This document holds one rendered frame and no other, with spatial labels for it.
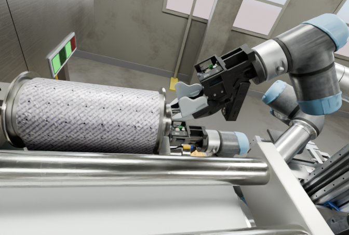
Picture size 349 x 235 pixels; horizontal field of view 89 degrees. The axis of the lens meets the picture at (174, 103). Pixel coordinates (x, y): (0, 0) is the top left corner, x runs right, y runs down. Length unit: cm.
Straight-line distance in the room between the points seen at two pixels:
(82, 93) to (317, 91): 45
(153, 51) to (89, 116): 268
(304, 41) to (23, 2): 60
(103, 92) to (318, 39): 40
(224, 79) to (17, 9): 48
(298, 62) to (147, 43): 267
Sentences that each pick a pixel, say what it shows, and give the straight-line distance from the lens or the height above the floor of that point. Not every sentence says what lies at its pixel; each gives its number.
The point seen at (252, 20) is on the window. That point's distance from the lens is 295.
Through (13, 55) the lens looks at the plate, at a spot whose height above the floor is 129.
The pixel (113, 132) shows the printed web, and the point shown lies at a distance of 35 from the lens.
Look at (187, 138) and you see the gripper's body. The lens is 51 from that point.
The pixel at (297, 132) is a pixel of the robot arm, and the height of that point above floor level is 117.
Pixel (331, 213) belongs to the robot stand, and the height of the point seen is 82.
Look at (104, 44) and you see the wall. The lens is 317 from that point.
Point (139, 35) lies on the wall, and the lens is 294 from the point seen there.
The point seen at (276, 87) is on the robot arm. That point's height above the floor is 124.
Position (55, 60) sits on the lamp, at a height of 120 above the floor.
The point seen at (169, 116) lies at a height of 128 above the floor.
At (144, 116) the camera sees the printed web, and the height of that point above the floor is 130.
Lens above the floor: 153
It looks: 37 degrees down
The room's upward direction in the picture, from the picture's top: 16 degrees clockwise
